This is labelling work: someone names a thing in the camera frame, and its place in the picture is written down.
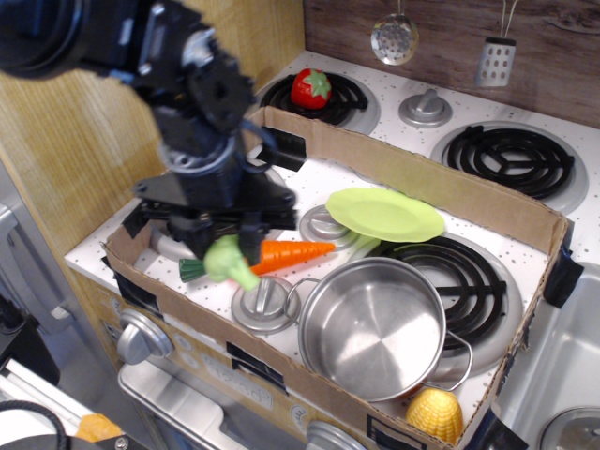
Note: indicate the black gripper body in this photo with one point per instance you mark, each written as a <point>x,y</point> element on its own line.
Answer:
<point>224,192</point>

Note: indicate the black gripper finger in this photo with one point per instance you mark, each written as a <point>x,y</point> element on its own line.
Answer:
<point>251,232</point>
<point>197,233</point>

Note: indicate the green toy broccoli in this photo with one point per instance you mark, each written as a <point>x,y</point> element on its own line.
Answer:
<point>224,261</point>

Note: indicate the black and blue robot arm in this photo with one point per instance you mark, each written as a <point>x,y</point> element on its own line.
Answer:
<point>199,98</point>

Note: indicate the front left black burner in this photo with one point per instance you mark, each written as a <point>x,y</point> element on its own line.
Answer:
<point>163,242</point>

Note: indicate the black burner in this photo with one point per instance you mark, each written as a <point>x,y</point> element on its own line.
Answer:
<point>352,106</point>
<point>163,242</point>
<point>482,301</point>
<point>527,159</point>

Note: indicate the orange toy carrot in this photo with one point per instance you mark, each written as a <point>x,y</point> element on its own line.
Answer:
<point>275,255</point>

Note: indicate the silver knob middle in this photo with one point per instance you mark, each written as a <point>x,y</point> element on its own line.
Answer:
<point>317,225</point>

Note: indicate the silver knob front centre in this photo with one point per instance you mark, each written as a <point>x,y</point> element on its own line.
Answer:
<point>269,308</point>

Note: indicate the brown cardboard fence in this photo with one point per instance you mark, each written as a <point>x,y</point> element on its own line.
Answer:
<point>263,376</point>

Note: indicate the silver oven front knob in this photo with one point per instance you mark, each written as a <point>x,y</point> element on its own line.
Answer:
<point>141,338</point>

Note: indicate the silver oven knob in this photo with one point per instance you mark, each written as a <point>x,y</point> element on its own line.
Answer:
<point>141,338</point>
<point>324,436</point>

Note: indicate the light green plastic plate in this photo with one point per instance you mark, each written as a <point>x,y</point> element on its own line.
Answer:
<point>385,214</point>

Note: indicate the red toy strawberry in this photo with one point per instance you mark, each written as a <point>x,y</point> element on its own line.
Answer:
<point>311,89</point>

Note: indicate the back left black burner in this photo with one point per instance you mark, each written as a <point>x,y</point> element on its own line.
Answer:
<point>352,106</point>

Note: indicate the silver knob back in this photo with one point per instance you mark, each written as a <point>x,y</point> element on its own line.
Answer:
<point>427,110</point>

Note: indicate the orange object lower left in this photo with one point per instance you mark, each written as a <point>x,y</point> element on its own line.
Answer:
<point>96,427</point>

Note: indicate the front right black burner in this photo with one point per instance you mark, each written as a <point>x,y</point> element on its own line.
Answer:
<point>482,301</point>

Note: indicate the hanging metal skimmer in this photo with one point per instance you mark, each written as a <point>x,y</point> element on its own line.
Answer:
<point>395,38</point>

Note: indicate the yellow toy corn cob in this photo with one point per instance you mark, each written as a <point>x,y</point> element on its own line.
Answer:
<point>438,413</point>

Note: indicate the back right black burner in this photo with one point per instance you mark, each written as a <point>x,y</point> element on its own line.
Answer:
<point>527,159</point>

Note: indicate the hanging metal spatula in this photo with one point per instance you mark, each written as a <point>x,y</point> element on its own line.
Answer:
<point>498,54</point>

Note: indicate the steel sink basin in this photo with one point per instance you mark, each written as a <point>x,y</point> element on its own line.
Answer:
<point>558,371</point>

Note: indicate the silver sink drain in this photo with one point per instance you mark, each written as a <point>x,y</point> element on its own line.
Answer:
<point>577,428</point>

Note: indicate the steel pot with handles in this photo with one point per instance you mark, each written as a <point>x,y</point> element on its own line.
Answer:
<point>375,327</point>

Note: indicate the silver oven door handle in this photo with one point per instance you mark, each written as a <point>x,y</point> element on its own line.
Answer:
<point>187,419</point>

